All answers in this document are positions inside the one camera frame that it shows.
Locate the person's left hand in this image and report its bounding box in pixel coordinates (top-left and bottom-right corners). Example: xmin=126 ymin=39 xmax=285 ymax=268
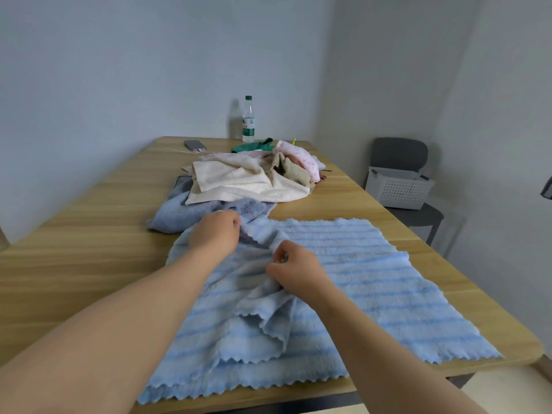
xmin=187 ymin=210 xmax=243 ymax=255

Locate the person's right hand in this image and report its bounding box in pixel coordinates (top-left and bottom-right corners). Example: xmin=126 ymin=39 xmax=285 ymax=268
xmin=266 ymin=240 xmax=335 ymax=301

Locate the grey-blue towel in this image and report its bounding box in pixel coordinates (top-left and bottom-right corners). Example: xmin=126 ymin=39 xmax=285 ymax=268
xmin=146 ymin=176 xmax=278 ymax=235

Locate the cream white towel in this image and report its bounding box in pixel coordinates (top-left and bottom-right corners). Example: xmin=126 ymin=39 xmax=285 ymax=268
xmin=185 ymin=152 xmax=312 ymax=206

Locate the light blue striped towel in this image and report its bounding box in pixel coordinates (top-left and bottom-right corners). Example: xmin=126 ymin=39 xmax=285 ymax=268
xmin=137 ymin=217 xmax=503 ymax=406

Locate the green cloth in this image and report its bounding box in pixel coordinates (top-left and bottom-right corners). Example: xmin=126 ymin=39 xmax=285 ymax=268
xmin=231 ymin=137 xmax=275 ymax=154

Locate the tan brown towel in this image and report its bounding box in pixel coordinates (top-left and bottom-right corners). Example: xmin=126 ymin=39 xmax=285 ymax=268
xmin=270 ymin=152 xmax=312 ymax=188

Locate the pink dotted cloth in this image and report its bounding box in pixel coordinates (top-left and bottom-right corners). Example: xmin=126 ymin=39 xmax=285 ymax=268
xmin=274 ymin=140 xmax=322 ymax=182

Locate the white plastic basket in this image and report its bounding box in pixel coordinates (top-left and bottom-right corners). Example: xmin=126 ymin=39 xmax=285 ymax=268
xmin=365 ymin=166 xmax=436 ymax=210

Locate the person's left forearm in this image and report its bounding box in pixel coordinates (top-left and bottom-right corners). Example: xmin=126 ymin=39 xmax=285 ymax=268
xmin=0 ymin=247 xmax=216 ymax=414

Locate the person's right forearm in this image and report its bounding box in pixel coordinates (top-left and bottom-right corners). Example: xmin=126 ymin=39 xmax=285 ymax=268
xmin=312 ymin=283 xmax=490 ymax=414

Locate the clear green-label water bottle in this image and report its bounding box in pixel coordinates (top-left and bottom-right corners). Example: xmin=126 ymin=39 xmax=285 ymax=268
xmin=241 ymin=95 xmax=256 ymax=144

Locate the wooden table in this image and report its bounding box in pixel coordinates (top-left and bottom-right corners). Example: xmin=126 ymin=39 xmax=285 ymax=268
xmin=0 ymin=136 xmax=545 ymax=414

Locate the grey chair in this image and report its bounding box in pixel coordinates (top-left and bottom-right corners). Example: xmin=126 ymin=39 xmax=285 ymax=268
xmin=370 ymin=137 xmax=445 ymax=246

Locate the white charging cable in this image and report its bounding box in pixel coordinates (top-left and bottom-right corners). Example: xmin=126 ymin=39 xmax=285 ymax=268
xmin=155 ymin=145 xmax=201 ymax=155

